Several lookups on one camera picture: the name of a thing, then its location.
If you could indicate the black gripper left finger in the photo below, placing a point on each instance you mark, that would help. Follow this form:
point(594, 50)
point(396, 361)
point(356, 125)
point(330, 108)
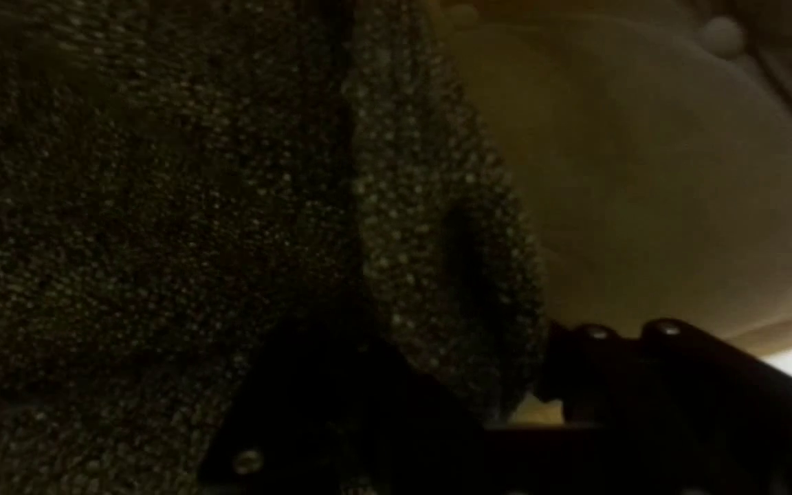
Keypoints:
point(341, 416)

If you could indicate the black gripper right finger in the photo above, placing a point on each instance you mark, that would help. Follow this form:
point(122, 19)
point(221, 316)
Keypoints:
point(679, 409)

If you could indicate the dark grey knitted blanket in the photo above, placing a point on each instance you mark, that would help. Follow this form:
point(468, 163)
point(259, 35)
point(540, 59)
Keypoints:
point(178, 176)

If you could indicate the beige tufted sofa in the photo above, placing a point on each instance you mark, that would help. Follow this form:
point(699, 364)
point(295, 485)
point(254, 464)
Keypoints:
point(653, 151)

